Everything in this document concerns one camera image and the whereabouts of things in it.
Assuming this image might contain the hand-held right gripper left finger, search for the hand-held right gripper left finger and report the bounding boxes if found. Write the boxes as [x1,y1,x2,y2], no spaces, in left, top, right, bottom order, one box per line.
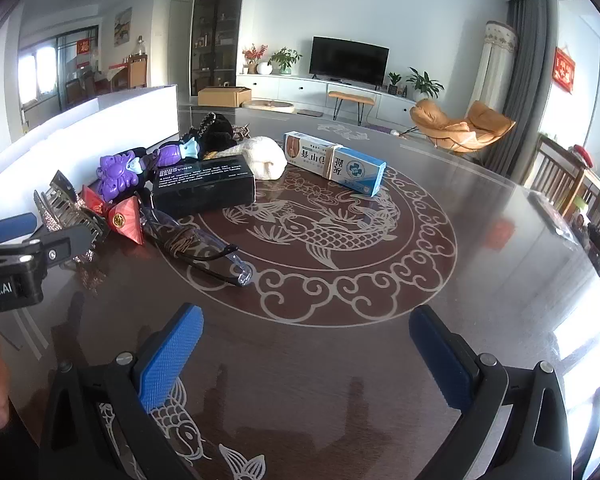
[39,302,216,480]

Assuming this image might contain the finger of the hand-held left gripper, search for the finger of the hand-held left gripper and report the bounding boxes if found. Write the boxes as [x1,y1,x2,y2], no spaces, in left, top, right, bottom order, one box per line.
[0,212,38,247]
[24,221,98,268]

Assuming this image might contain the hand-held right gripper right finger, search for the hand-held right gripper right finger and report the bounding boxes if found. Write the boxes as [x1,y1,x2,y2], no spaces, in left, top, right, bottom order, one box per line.
[408,304,573,480]

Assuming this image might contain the silver rhinestone hair claw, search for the silver rhinestone hair claw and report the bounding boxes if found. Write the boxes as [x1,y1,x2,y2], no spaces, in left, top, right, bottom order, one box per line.
[34,170,112,266]

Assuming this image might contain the purple toy figure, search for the purple toy figure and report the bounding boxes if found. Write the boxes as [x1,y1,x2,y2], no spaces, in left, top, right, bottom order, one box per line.
[97,150,148,200]
[147,130,203,166]

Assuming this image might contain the black printed box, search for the black printed box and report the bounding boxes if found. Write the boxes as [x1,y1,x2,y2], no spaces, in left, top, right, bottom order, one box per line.
[151,154,257,220]

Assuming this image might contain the dark patterned glass desktop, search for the dark patterned glass desktop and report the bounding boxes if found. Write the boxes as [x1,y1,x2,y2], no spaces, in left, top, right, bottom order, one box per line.
[0,105,600,480]

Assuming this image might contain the red triangular ornament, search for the red triangular ornament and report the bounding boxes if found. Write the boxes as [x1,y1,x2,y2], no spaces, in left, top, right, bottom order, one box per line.
[80,185,146,246]

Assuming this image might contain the clear safety glasses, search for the clear safety glasses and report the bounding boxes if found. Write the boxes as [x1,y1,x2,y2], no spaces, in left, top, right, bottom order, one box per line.
[135,192,253,288]

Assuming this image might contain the large white box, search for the large white box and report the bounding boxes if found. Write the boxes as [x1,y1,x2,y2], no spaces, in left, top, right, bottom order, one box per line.
[0,85,178,196]

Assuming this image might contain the plastic bag with black item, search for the plastic bag with black item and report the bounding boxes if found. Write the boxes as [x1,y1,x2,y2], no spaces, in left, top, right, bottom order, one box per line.
[530,195,578,247]

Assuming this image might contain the wooden side cabinet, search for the wooden side cabinet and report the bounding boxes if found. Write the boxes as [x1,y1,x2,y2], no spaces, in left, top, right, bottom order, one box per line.
[127,55,148,89]

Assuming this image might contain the black knit glove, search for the black knit glove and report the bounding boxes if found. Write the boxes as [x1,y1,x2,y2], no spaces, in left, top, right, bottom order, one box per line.
[194,112,241,153]

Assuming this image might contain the blue and white carton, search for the blue and white carton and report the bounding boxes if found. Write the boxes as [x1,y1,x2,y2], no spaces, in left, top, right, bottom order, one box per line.
[332,146,387,197]

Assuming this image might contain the wooden dining chair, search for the wooden dining chair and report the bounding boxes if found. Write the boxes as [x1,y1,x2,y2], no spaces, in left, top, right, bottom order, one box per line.
[530,134,588,218]

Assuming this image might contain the white folded towel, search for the white folded towel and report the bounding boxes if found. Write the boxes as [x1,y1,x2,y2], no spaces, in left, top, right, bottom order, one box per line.
[232,136,287,181]

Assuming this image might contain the cardboard box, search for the cardboard box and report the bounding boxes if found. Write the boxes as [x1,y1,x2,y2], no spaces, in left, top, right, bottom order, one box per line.
[197,86,252,108]

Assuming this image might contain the orange leather lounge chair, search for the orange leather lounge chair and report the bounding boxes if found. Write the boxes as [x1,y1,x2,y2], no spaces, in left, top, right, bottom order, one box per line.
[411,99,517,155]

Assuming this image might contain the beige medicine box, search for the beige medicine box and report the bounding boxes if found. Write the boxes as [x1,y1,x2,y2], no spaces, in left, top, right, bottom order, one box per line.
[283,131,343,178]

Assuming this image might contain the round beige tray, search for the round beige tray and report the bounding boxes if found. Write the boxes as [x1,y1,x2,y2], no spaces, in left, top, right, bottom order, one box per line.
[242,100,297,114]

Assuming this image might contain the large potted plant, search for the large potted plant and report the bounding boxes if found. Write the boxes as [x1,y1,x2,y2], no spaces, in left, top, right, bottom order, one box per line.
[405,67,445,102]

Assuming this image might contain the orange cushioned bench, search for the orange cushioned bench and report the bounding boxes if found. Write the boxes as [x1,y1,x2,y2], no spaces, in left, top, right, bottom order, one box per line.
[328,91,377,123]

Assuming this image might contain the dark glass display cabinet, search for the dark glass display cabinet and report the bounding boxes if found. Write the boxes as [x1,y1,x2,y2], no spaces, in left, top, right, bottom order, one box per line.
[189,0,248,106]

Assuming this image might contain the red flower arrangement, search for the red flower arrangement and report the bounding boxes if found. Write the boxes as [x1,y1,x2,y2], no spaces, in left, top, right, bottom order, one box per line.
[243,44,268,75]

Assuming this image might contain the grey curtain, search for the grey curtain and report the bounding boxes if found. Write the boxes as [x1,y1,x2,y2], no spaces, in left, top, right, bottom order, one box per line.
[482,0,561,181]

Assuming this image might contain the white television cabinet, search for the white television cabinet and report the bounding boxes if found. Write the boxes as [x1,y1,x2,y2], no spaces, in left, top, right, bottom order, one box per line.
[237,74,431,117]

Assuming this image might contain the green leafy potted plant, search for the green leafy potted plant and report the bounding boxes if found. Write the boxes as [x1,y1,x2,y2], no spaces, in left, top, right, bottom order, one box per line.
[269,47,303,77]

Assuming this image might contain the covered standing air conditioner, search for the covered standing air conditioner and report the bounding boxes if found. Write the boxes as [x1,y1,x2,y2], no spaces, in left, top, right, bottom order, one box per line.
[469,21,518,111]

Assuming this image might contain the black television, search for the black television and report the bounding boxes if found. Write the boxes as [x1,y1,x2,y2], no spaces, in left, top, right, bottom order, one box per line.
[310,36,390,86]

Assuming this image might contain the framed wall painting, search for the framed wall painting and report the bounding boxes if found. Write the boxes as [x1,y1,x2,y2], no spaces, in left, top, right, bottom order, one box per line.
[114,7,133,47]

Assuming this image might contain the red wall hanging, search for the red wall hanging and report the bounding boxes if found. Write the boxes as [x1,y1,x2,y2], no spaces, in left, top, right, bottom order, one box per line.
[553,46,577,93]

